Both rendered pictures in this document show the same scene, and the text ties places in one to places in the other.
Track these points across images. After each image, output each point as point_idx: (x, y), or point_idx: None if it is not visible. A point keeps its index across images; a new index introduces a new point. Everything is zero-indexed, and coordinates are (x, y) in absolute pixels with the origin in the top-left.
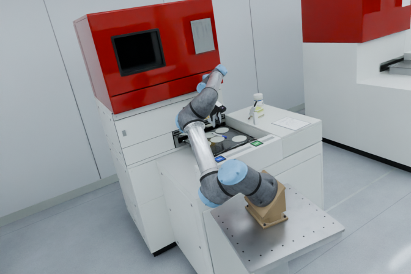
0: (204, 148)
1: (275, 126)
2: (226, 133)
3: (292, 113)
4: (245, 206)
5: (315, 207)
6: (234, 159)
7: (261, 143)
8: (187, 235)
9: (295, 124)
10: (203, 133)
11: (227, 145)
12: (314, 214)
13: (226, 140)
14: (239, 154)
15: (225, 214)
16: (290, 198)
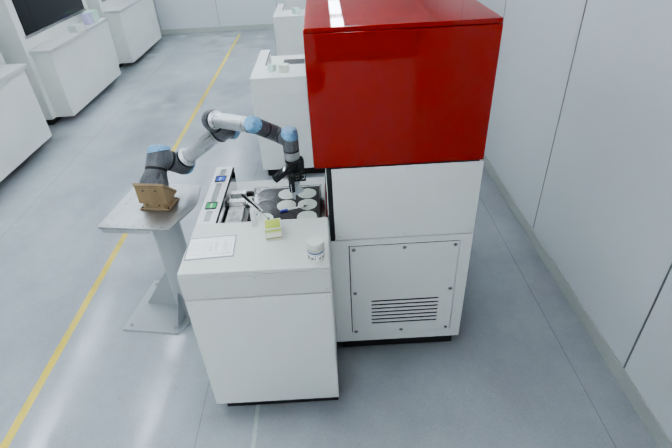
0: (194, 141)
1: (223, 233)
2: (291, 216)
3: (235, 267)
4: (178, 197)
5: (127, 227)
6: (157, 145)
7: (205, 207)
8: None
9: (201, 248)
10: (205, 136)
11: (261, 206)
12: (125, 222)
13: (272, 209)
14: (211, 190)
15: (187, 189)
16: (152, 221)
